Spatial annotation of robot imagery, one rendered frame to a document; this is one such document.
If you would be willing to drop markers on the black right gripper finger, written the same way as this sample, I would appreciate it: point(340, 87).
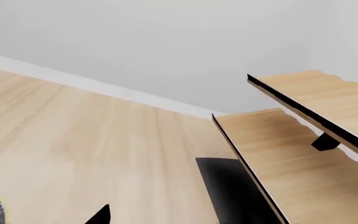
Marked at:
point(102, 217)

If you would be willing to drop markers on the white baseboard strip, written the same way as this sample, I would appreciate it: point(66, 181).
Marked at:
point(104, 87)

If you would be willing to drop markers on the light wood table black legs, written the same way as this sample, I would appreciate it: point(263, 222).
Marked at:
point(278, 163)
point(322, 95)

